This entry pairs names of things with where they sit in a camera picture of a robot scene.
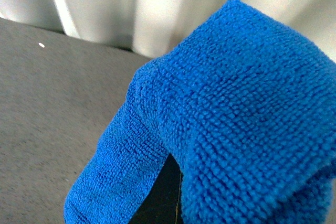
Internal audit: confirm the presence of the white pleated curtain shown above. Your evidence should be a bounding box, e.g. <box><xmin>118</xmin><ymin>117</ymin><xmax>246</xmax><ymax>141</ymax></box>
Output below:
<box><xmin>1</xmin><ymin>0</ymin><xmax>335</xmax><ymax>59</ymax></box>

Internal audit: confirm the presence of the blue microfiber cloth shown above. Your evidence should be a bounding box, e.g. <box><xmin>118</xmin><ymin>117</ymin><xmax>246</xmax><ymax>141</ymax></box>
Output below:
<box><xmin>64</xmin><ymin>0</ymin><xmax>335</xmax><ymax>223</ymax></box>

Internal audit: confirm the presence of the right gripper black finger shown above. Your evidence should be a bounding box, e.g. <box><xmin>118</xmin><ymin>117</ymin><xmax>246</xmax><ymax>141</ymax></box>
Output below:
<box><xmin>129</xmin><ymin>155</ymin><xmax>183</xmax><ymax>224</ymax></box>

